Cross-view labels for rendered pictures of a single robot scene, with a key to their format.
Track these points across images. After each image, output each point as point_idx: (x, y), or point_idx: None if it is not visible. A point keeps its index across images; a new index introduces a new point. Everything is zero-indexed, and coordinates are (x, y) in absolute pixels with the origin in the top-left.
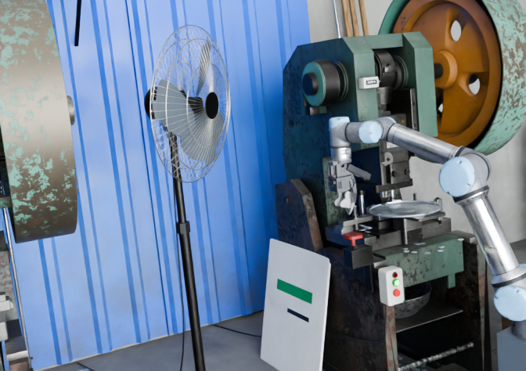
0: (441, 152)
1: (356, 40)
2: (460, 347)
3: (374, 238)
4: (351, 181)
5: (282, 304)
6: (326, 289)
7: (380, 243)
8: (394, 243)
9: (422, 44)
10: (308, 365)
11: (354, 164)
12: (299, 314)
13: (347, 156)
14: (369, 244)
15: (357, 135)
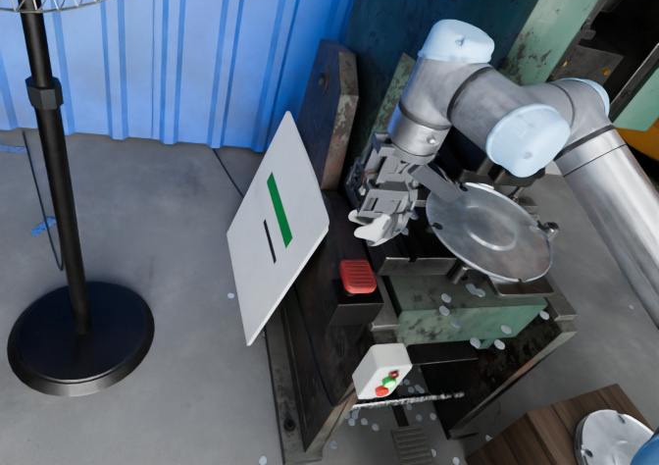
0: None
1: None
2: (444, 395)
3: (405, 260)
4: (405, 204)
5: (263, 207)
6: (307, 254)
7: (410, 268)
8: (435, 272)
9: None
10: (254, 306)
11: None
12: (271, 241)
13: (425, 151)
14: (390, 266)
15: (482, 132)
